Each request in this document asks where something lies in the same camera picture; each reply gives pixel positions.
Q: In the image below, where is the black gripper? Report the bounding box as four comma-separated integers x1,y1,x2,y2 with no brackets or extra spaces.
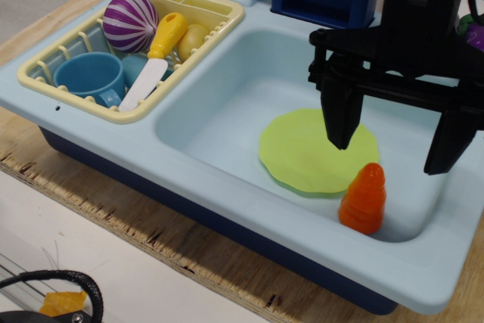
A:
309,0,483,175

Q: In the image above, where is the yellow toy potato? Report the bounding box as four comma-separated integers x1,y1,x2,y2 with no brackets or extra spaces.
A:
176,24,209,62

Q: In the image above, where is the blue toy cup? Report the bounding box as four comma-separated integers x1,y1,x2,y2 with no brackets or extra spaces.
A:
54,52,126,107

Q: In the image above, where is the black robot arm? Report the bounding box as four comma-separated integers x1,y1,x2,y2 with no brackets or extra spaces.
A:
309,0,483,175

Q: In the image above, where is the yellow tape piece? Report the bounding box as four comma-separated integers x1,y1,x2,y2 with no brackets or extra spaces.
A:
39,291,87,318

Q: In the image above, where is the purple striped toy onion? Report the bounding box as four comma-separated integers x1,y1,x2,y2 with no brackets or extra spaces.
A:
102,0,160,54

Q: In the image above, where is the green toy plate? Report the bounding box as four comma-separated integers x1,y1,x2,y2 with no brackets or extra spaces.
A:
259,108,380,194

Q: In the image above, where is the small blue toy bowl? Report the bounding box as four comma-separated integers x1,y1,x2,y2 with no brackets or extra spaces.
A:
121,54,173,91

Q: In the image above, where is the black braided cable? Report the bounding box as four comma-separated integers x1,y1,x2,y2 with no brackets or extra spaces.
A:
0,269,104,323

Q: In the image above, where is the light blue toy sink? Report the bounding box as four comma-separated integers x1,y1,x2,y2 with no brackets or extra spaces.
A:
1,1,483,315

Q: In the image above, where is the yellow dish rack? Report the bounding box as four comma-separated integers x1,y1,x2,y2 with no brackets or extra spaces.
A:
17,0,244,123

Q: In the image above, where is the yellow handled toy knife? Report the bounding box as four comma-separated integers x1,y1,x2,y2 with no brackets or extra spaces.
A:
119,12,188,112

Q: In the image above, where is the purple toy eggplant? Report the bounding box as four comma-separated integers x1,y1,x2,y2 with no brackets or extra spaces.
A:
458,14,484,51

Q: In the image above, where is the orange toy carrot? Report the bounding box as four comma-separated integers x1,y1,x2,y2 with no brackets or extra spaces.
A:
338,163,386,235

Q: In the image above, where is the wooden plywood board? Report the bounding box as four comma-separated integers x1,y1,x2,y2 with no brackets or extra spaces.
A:
1,0,483,322

